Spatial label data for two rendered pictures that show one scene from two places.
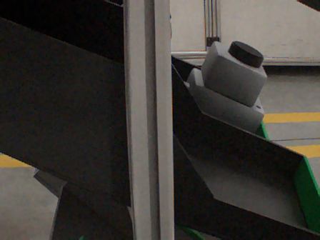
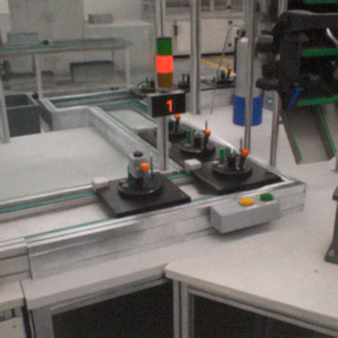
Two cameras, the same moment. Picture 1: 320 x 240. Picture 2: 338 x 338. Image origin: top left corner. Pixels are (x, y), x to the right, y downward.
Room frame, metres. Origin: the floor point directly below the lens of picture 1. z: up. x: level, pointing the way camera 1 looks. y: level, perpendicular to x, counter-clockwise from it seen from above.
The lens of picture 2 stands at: (-0.46, -1.49, 1.58)
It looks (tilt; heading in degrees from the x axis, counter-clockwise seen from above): 22 degrees down; 75
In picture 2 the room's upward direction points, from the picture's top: 1 degrees counter-clockwise
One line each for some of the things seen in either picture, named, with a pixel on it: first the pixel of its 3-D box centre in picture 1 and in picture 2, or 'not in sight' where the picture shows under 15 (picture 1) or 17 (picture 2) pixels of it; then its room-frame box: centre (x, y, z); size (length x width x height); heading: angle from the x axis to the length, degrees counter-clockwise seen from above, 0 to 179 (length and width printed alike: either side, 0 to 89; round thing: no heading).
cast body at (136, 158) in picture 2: not in sight; (136, 162); (-0.19, -0.11, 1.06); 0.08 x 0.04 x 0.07; 100
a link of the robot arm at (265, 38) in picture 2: not in sight; (278, 35); (0.21, -0.22, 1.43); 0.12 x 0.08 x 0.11; 115
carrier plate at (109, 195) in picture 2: not in sight; (139, 192); (-0.19, -0.12, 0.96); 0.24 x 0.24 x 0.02; 10
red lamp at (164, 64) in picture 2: not in sight; (164, 63); (-0.06, 0.02, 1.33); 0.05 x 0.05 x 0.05
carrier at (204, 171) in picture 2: not in sight; (231, 159); (0.14, -0.06, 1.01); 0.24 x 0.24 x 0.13; 10
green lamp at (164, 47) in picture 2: not in sight; (164, 47); (-0.06, 0.02, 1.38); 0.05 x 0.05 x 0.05
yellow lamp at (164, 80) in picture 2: not in sight; (164, 78); (-0.06, 0.02, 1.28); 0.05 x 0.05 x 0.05
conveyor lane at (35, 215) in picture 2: not in sight; (149, 202); (-0.16, -0.09, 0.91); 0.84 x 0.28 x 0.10; 10
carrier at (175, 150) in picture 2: not in sight; (197, 139); (0.10, 0.18, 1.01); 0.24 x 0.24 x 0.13; 10
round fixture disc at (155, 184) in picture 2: not in sight; (139, 187); (-0.19, -0.12, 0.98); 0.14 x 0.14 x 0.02
